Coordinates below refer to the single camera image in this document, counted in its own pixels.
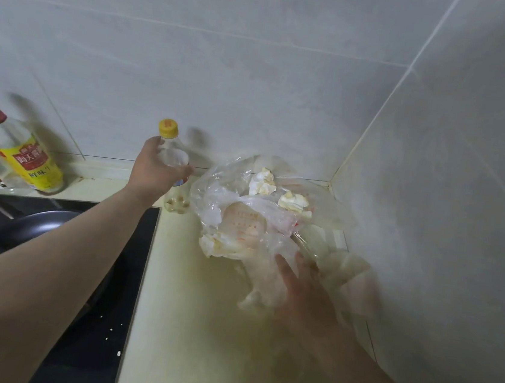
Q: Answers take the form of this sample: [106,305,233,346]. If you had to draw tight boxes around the person's left forearm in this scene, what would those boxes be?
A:
[0,171,158,383]

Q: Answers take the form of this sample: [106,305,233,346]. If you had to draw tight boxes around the person's right hand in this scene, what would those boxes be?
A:
[263,249,363,363]

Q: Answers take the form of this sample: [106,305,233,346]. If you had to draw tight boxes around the black glass gas stove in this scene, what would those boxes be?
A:
[0,189,162,383]

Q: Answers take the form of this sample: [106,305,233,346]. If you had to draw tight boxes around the yellow label vinegar bottle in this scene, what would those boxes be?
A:
[0,85,75,198]

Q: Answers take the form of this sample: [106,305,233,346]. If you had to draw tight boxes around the black round stove burner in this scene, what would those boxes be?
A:
[0,202,123,333]

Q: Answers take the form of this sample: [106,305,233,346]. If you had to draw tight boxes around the person's left hand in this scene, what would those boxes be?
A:
[123,133,198,212]

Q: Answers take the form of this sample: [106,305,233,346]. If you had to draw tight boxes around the yellow cap red label bottle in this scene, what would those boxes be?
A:
[148,117,200,217]

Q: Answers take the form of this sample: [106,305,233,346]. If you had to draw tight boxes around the white tissue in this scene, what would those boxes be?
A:
[196,233,230,260]
[247,166,279,200]
[276,190,314,218]

